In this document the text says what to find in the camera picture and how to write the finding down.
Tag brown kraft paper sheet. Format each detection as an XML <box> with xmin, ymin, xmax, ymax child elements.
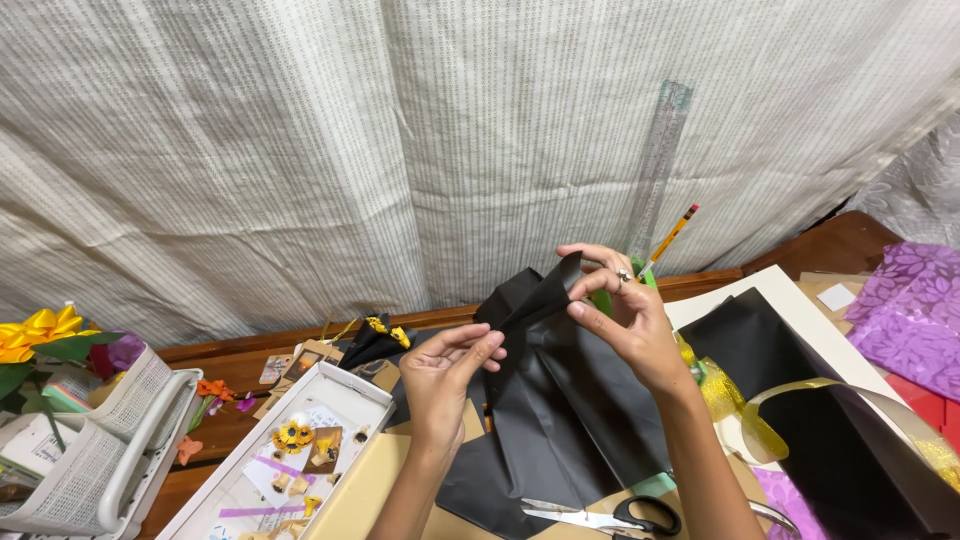
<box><xmin>303</xmin><ymin>397</ymin><xmax>774</xmax><ymax>540</ymax></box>

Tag small brown card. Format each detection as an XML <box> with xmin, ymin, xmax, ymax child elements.
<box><xmin>303</xmin><ymin>425</ymin><xmax>345</xmax><ymax>476</ymax></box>

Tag white printed box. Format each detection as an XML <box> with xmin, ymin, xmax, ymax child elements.
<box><xmin>0</xmin><ymin>411</ymin><xmax>74</xmax><ymax>483</ymax></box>

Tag white shallow box tray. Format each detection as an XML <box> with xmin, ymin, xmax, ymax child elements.
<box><xmin>155</xmin><ymin>360</ymin><xmax>398</xmax><ymax>540</ymax></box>

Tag black wrapping paper sheet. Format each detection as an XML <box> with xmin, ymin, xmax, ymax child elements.
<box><xmin>435</xmin><ymin>251</ymin><xmax>676</xmax><ymax>540</ymax></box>

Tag white lace curtain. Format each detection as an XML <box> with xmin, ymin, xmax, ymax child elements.
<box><xmin>846</xmin><ymin>111</ymin><xmax>960</xmax><ymax>250</ymax></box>

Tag green pen holder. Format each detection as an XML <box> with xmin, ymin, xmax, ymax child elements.
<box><xmin>591</xmin><ymin>257</ymin><xmax>658</xmax><ymax>317</ymax></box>

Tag person's left hand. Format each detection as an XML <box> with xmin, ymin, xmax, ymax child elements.
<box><xmin>397</xmin><ymin>322</ymin><xmax>508</xmax><ymax>460</ymax></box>

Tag brown kraft tag cards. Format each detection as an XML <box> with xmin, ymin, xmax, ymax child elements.
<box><xmin>253</xmin><ymin>338</ymin><xmax>402</xmax><ymax>420</ymax></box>

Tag mini black bouquet yellow flower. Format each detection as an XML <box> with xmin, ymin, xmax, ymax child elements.
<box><xmin>338</xmin><ymin>314</ymin><xmax>418</xmax><ymax>371</ymax></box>

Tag mint green paper piece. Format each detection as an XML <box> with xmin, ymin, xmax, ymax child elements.
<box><xmin>628</xmin><ymin>471</ymin><xmax>678</xmax><ymax>499</ymax></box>

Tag small paper sunflower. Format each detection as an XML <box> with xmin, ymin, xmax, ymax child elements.
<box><xmin>270</xmin><ymin>419</ymin><xmax>317</xmax><ymax>456</ymax></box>

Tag yellow ribbon flower with leaves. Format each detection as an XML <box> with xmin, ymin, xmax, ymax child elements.
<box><xmin>0</xmin><ymin>303</ymin><xmax>126</xmax><ymax>453</ymax></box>

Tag pastel notepad stack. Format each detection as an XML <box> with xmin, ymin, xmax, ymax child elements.
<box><xmin>40</xmin><ymin>373</ymin><xmax>96</xmax><ymax>415</ymax></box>

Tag white plastic mesh basket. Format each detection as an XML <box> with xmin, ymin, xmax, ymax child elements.
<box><xmin>0</xmin><ymin>343</ymin><xmax>204</xmax><ymax>536</ymax></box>

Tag small white note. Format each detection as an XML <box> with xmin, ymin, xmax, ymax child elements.
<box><xmin>815</xmin><ymin>282</ymin><xmax>858</xmax><ymax>313</ymax></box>

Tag small patterned card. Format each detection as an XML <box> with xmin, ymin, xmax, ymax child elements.
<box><xmin>259</xmin><ymin>353</ymin><xmax>294</xmax><ymax>386</ymax></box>

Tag purple paper piece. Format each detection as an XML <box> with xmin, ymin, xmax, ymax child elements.
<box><xmin>752</xmin><ymin>465</ymin><xmax>828</xmax><ymax>540</ymax></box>

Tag red paper sheet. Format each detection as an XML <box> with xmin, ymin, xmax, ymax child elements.
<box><xmin>884</xmin><ymin>372</ymin><xmax>960</xmax><ymax>453</ymax></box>

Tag yellow pencil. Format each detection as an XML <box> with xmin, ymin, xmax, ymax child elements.
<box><xmin>637</xmin><ymin>203</ymin><xmax>701</xmax><ymax>283</ymax></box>

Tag stack of black paper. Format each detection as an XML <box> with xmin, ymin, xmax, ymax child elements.
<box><xmin>678</xmin><ymin>286</ymin><xmax>960</xmax><ymax>540</ymax></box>

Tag clear plastic ruler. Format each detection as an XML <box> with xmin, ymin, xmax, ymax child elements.
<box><xmin>625</xmin><ymin>80</ymin><xmax>696</xmax><ymax>264</ymax></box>

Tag group of tiny yellow crafts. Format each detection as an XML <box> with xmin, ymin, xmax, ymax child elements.
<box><xmin>266</xmin><ymin>423</ymin><xmax>372</xmax><ymax>540</ymax></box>

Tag purple floral wrapping sheet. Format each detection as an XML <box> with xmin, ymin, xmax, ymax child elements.
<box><xmin>845</xmin><ymin>240</ymin><xmax>960</xmax><ymax>404</ymax></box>

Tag white striped curtain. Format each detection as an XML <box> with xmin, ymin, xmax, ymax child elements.
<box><xmin>0</xmin><ymin>0</ymin><xmax>960</xmax><ymax>351</ymax></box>

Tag black-handled scissors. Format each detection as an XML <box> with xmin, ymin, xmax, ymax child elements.
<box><xmin>520</xmin><ymin>494</ymin><xmax>684</xmax><ymax>540</ymax></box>

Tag person's right hand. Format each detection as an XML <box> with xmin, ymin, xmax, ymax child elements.
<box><xmin>555</xmin><ymin>243</ymin><xmax>681</xmax><ymax>396</ymax></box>

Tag gold glitter ribbon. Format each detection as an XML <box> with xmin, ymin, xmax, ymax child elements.
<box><xmin>673</xmin><ymin>333</ymin><xmax>960</xmax><ymax>494</ymax></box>

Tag cream cardboard sheet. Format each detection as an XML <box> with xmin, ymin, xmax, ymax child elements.
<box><xmin>663</xmin><ymin>263</ymin><xmax>933</xmax><ymax>485</ymax></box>

